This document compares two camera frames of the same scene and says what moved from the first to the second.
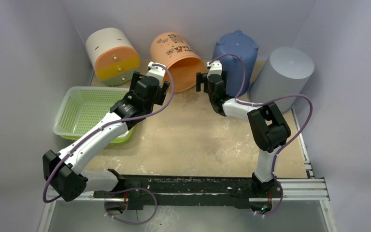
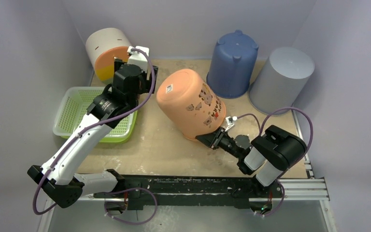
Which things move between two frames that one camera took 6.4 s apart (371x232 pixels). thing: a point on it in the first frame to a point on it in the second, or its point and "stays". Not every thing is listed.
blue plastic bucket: x=237 y=43 stays
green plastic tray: x=124 y=139 stays
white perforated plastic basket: x=81 y=109 stays
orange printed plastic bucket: x=175 y=52 to x=193 y=107
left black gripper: x=161 y=93 to x=147 y=82
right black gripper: x=200 y=81 to x=219 y=138
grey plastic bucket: x=281 y=71 stays
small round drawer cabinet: x=113 y=55 stays
